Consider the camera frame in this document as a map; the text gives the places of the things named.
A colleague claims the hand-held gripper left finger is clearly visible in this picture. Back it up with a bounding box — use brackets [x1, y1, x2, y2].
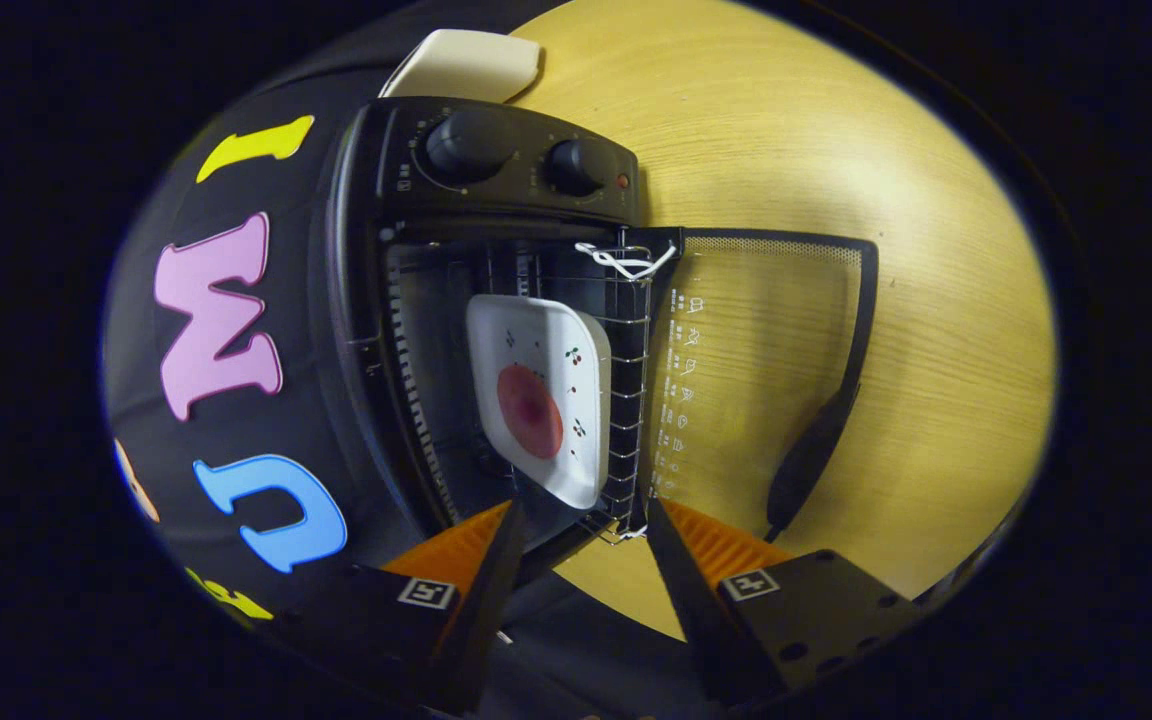
[281, 500, 528, 717]

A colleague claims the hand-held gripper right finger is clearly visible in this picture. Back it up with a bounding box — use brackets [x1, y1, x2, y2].
[643, 496, 924, 710]

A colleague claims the round pink meat slice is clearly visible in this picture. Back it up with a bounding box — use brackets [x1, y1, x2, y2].
[496, 363, 565, 461]

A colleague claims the white square plate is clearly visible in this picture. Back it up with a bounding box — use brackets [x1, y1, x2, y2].
[465, 294, 614, 511]

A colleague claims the black toaster oven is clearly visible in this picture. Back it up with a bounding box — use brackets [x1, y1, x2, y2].
[311, 95, 882, 593]

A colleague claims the white bread toaster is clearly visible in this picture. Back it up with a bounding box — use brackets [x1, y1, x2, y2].
[379, 28, 544, 105]

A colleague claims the metal oven wire rack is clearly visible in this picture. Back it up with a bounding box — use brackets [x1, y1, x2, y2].
[481, 238, 659, 547]

